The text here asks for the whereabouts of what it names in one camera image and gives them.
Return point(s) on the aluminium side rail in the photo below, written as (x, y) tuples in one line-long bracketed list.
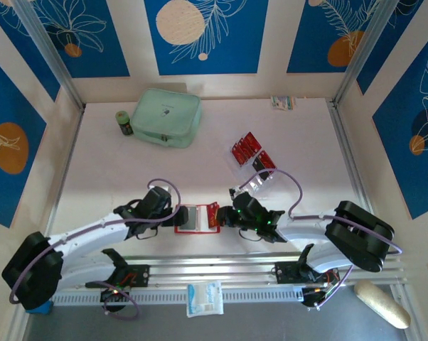
[(343, 135), (72, 149)]

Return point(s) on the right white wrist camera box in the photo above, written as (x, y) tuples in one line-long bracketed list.
[(235, 192)]

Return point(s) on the clear acrylic card stand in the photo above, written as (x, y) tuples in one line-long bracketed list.
[(251, 183)]

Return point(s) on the beige textured roll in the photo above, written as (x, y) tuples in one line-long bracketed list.
[(381, 303)]

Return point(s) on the red card holder wallet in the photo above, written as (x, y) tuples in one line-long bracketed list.
[(202, 220)]

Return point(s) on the aluminium rail frame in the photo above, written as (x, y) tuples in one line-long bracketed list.
[(214, 264)]

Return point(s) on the mint green zip pouch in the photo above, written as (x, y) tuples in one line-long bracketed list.
[(164, 117)]

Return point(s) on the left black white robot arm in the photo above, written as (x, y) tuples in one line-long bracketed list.
[(32, 270)]

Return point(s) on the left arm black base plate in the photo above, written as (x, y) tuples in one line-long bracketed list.
[(139, 275)]

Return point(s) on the black controller board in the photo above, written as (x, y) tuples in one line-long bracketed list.
[(109, 296), (311, 298)]

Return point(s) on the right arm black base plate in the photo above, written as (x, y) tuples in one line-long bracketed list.
[(287, 271)]

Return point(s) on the blue sponge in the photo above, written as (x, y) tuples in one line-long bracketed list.
[(40, 311)]

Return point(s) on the small printed paper packet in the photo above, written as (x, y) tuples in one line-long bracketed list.
[(282, 103)]

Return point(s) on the white blue wipes packet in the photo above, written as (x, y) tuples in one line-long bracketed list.
[(203, 298)]

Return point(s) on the red credit card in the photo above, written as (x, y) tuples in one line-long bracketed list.
[(239, 155), (213, 216), (246, 146), (269, 161), (252, 139)]

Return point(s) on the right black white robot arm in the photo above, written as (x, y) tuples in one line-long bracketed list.
[(359, 238)]

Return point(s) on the aluminium corner post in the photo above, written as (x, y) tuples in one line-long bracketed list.
[(50, 53), (363, 49)]

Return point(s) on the small green-lidded dark bottle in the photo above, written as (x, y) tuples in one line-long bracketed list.
[(125, 126)]

